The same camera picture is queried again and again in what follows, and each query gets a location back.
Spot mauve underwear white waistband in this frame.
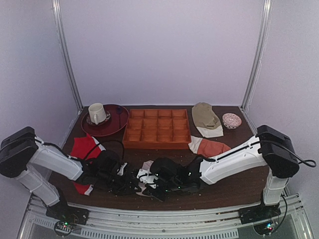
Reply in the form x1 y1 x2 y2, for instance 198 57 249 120
136 160 153 197

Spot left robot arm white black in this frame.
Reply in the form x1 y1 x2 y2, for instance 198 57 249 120
0 126 141 207

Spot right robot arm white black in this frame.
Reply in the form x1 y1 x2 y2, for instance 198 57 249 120
136 125 300 206

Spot orange underwear white waistband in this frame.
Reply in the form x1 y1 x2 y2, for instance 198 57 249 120
188 136 231 157

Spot red underwear white trim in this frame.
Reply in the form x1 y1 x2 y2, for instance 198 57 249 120
70 134 106 196

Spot khaki underwear cream waistband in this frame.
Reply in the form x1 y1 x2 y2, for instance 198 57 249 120
191 103 224 138

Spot orange wooden compartment tray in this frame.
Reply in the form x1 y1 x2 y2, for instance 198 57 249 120
123 109 191 149

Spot dark red bowl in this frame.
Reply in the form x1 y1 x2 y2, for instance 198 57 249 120
81 104 129 137

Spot dark saucer plate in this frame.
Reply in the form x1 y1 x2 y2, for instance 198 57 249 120
84 111 111 126

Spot cream ceramic mug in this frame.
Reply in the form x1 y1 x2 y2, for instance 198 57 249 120
88 103 107 125

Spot pink patterned small bowl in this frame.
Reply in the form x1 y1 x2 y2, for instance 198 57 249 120
222 113 242 129

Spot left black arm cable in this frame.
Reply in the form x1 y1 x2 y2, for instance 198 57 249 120
34 138 125 162

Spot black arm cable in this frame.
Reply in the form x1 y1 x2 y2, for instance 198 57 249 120
34 138 125 162
259 140 317 170

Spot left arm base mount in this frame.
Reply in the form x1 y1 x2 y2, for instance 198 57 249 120
45 202 89 238

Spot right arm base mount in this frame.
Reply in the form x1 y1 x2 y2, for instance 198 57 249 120
238 203 281 236

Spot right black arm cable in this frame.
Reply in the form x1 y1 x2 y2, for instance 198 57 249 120
259 140 317 170

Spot left aluminium frame post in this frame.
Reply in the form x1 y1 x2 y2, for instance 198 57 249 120
51 0 83 112

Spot aluminium frame post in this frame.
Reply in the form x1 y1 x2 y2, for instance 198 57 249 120
51 0 83 112
241 0 273 112

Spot right aluminium frame post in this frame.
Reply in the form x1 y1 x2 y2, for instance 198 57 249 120
241 0 273 112

